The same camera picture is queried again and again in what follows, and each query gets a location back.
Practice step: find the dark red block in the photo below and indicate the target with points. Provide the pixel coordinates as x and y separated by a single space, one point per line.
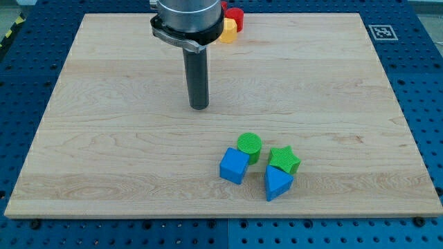
224 5

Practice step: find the blue cube block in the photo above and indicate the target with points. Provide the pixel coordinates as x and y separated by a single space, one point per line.
233 165

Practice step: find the yellow hexagon block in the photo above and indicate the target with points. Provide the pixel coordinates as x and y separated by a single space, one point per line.
229 34

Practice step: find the red cylinder block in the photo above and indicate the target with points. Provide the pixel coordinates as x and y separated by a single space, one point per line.
238 15

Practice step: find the blue triangle block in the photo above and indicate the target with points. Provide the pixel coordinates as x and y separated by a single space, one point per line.
277 182

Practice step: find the green cylinder block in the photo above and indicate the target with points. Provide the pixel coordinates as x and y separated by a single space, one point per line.
251 144

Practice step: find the green star block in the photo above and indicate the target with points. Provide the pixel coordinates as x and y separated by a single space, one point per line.
284 159

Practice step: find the wooden board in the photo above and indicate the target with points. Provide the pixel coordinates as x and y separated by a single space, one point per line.
118 139

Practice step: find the white fiducial marker tag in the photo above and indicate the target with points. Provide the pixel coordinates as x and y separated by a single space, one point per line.
382 32

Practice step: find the black cylindrical pointer rod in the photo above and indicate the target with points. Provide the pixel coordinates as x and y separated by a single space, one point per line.
196 68

